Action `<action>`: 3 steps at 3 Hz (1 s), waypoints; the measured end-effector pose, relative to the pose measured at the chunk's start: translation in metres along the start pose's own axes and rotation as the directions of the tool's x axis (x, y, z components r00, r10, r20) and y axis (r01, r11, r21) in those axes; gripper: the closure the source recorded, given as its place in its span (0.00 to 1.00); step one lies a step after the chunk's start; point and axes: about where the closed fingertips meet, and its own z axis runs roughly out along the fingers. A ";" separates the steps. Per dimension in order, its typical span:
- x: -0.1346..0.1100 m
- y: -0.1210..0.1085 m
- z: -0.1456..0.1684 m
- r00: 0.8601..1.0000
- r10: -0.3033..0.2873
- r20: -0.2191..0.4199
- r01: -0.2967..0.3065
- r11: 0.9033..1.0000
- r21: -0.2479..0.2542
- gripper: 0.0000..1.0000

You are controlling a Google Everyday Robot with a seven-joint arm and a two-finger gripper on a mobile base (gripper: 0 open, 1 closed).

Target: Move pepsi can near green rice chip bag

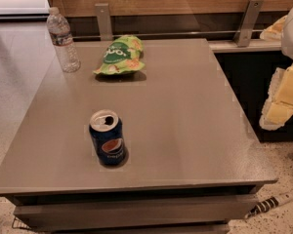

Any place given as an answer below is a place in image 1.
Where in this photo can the horizontal metal rail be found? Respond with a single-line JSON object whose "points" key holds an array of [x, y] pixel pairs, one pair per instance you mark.
{"points": [[213, 35]]}

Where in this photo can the right metal wall bracket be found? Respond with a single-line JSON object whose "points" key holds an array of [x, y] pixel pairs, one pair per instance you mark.
{"points": [[244, 33]]}

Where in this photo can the metal wall bracket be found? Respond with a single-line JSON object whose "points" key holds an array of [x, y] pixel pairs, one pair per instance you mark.
{"points": [[244, 33], [104, 21]]}

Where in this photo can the left metal wall bracket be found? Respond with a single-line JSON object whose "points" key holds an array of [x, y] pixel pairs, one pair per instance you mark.
{"points": [[104, 21]]}

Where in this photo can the blue pepsi can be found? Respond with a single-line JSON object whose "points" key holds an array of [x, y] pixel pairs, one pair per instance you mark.
{"points": [[105, 129]]}

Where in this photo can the grey table drawer front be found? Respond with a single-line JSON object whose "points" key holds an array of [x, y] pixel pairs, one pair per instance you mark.
{"points": [[98, 215]]}

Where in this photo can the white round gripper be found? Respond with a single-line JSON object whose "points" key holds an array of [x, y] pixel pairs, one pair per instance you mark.
{"points": [[278, 109]]}

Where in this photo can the green rice chip bag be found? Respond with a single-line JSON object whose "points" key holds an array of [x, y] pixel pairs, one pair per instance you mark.
{"points": [[122, 56]]}

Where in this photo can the clear plastic water bottle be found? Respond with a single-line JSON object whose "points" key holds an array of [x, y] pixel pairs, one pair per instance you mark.
{"points": [[59, 31]]}

